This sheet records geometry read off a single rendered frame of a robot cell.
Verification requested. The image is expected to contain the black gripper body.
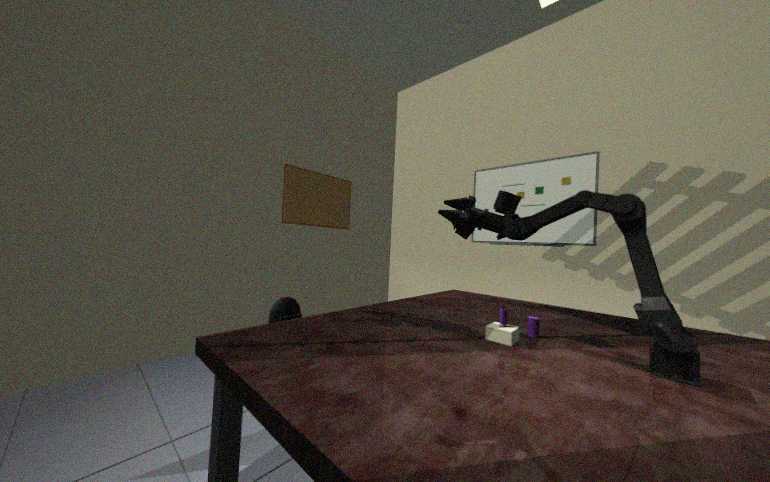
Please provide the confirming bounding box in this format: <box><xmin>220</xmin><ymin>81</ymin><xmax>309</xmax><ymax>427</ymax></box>
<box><xmin>455</xmin><ymin>196</ymin><xmax>491</xmax><ymax>235</ymax></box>

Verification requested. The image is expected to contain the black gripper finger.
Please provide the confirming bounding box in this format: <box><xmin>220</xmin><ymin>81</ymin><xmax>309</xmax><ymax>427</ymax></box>
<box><xmin>444</xmin><ymin>197</ymin><xmax>467</xmax><ymax>214</ymax></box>
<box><xmin>438</xmin><ymin>210</ymin><xmax>462</xmax><ymax>230</ymax></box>

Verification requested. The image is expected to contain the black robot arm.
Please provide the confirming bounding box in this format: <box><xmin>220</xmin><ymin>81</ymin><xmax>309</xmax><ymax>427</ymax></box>
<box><xmin>485</xmin><ymin>190</ymin><xmax>702</xmax><ymax>388</ymax></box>

